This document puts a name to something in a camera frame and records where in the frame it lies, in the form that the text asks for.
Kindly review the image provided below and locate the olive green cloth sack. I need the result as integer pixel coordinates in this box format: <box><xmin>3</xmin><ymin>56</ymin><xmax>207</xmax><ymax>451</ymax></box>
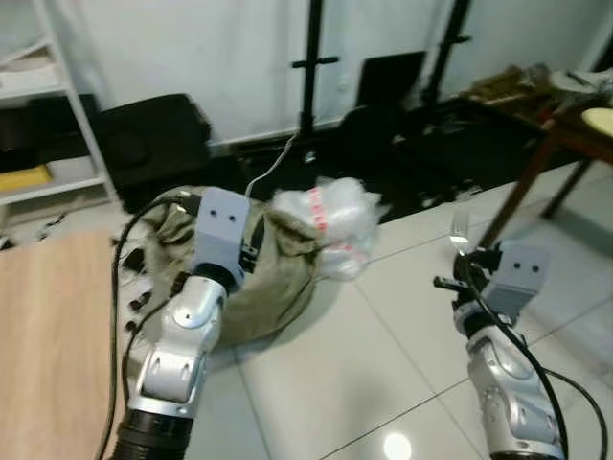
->
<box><xmin>144</xmin><ymin>187</ymin><xmax>322</xmax><ymax>346</ymax></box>

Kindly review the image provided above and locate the dark wooden table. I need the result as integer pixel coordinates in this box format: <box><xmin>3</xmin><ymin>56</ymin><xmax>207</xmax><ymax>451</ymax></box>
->
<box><xmin>479</xmin><ymin>96</ymin><xmax>613</xmax><ymax>248</ymax></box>

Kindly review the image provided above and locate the white bag with red print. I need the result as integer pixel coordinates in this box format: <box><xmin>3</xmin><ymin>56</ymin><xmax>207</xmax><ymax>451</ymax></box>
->
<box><xmin>273</xmin><ymin>177</ymin><xmax>384</xmax><ymax>279</ymax></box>

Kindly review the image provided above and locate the black floor mat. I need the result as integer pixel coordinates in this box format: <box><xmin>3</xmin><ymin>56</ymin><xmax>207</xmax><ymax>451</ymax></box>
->
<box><xmin>206</xmin><ymin>101</ymin><xmax>585</xmax><ymax>221</ymax></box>

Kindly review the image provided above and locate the large black equipment case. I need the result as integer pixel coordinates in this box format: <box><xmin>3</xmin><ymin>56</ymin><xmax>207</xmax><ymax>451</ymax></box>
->
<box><xmin>96</xmin><ymin>93</ymin><xmax>214</xmax><ymax>188</ymax></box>

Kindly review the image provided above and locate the brown wooden crate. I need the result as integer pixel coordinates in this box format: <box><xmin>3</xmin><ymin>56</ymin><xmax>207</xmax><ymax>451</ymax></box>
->
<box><xmin>469</xmin><ymin>65</ymin><xmax>552</xmax><ymax>102</ymax></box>

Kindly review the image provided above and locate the yellow plate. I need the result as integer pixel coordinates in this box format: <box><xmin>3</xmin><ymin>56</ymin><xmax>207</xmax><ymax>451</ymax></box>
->
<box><xmin>582</xmin><ymin>107</ymin><xmax>613</xmax><ymax>137</ymax></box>

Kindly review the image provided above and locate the flat black upright case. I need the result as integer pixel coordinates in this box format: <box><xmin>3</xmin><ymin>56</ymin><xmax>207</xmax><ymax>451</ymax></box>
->
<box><xmin>356</xmin><ymin>51</ymin><xmax>427</xmax><ymax>111</ymax></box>

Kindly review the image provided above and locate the black upright stand pole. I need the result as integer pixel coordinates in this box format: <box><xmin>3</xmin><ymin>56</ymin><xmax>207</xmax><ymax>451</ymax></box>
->
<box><xmin>290</xmin><ymin>0</ymin><xmax>341</xmax><ymax>135</ymax></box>

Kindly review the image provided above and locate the white metal shelf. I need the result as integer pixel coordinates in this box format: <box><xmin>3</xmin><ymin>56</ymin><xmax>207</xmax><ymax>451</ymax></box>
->
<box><xmin>0</xmin><ymin>0</ymin><xmax>121</xmax><ymax>217</ymax></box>

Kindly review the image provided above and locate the black slanted stand pole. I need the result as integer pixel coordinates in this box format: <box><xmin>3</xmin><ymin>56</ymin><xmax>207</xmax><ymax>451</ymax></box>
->
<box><xmin>421</xmin><ymin>0</ymin><xmax>477</xmax><ymax>106</ymax></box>

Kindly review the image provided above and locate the flat yellow item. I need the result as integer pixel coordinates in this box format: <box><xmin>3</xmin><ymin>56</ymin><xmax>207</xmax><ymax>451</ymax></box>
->
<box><xmin>0</xmin><ymin>165</ymin><xmax>54</xmax><ymax>193</ymax></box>

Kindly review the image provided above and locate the black box on shelf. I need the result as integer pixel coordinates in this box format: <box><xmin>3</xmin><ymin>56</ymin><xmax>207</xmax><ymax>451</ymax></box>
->
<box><xmin>0</xmin><ymin>94</ymin><xmax>97</xmax><ymax>173</ymax></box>

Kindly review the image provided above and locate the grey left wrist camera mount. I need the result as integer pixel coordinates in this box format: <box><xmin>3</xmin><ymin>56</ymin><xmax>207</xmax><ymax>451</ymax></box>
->
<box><xmin>190</xmin><ymin>187</ymin><xmax>252</xmax><ymax>281</ymax></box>

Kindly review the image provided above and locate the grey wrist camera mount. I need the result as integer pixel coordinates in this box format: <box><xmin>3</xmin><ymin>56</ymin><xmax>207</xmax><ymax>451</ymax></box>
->
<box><xmin>190</xmin><ymin>187</ymin><xmax>252</xmax><ymax>281</ymax></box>
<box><xmin>487</xmin><ymin>240</ymin><xmax>552</xmax><ymax>322</ymax></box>

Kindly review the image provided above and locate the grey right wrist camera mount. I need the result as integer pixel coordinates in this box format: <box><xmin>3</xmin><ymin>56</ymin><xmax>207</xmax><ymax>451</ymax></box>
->
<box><xmin>487</xmin><ymin>240</ymin><xmax>552</xmax><ymax>322</ymax></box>

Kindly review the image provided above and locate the thin white cable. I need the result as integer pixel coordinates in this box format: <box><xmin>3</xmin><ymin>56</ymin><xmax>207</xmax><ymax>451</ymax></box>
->
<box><xmin>244</xmin><ymin>134</ymin><xmax>298</xmax><ymax>197</ymax></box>

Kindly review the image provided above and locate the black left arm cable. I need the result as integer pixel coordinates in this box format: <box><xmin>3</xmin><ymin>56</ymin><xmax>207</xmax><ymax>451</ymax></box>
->
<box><xmin>96</xmin><ymin>192</ymin><xmax>202</xmax><ymax>460</ymax></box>

